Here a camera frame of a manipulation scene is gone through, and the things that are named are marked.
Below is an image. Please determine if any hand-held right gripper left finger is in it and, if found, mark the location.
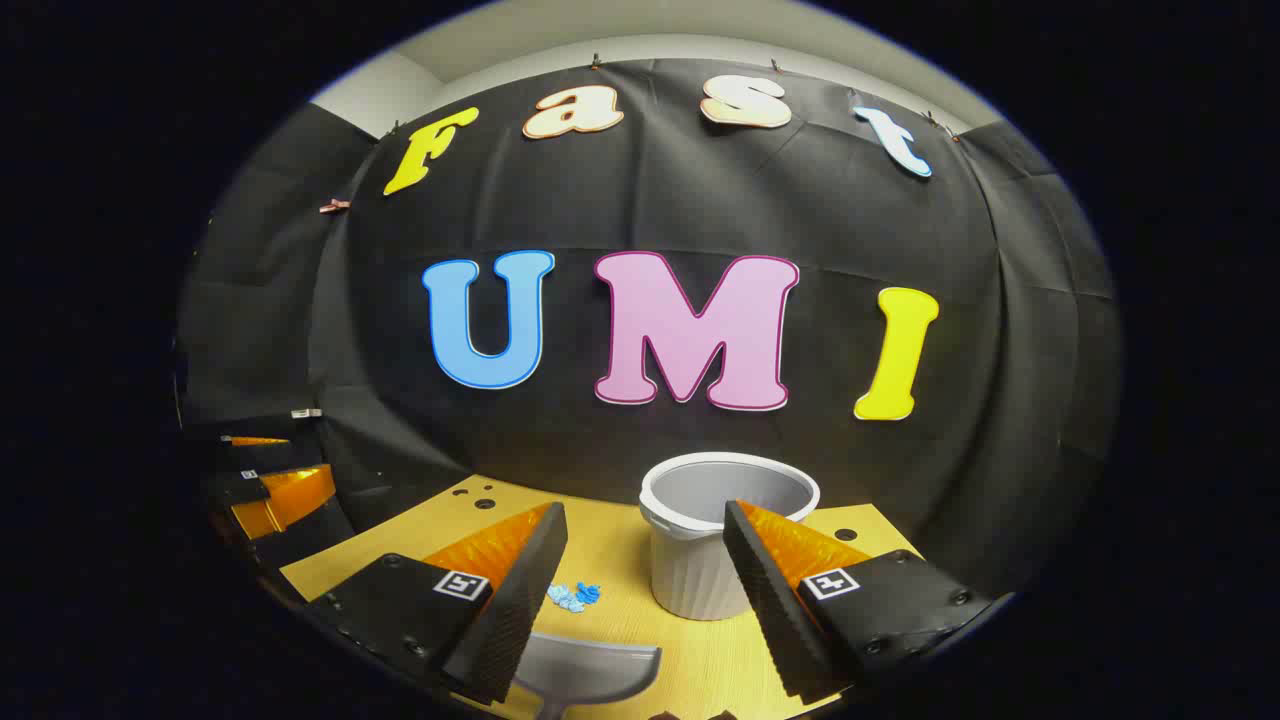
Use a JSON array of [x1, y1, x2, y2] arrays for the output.
[[305, 502, 568, 706]]

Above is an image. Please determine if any grey plastic dustpan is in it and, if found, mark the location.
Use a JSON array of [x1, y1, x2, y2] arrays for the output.
[[512, 632, 663, 720]]

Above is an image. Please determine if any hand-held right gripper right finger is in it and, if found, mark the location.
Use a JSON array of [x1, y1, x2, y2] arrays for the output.
[[722, 499, 993, 703]]

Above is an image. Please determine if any yellow wooden desktop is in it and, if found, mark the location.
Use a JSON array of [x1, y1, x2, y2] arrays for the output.
[[280, 475, 921, 720]]

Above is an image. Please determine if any white ribbed garbage bin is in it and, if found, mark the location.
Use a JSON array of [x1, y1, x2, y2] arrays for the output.
[[639, 452, 821, 621]]

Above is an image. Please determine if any black backdrop cloth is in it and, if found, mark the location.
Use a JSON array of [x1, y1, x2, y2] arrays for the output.
[[178, 58, 1121, 601]]

